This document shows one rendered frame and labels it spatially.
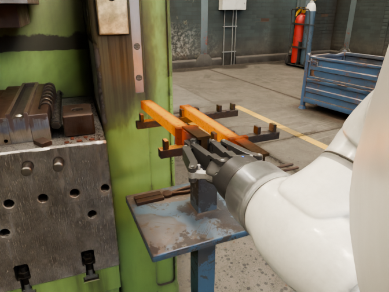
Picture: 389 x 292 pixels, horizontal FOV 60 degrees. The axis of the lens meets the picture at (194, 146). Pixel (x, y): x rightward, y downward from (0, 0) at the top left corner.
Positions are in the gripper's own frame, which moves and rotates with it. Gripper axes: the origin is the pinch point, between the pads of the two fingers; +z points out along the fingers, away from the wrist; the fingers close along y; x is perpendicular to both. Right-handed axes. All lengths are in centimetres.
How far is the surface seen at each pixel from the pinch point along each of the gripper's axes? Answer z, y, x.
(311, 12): 546, 485, 27
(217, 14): 655, 324, 23
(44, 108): 48, -27, -3
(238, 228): 9.7, 16.1, -30.4
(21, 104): 58, -34, -3
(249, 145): 0.5, 12.4, -3.0
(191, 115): 27.7, 10.2, -3.3
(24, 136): 43, -33, -9
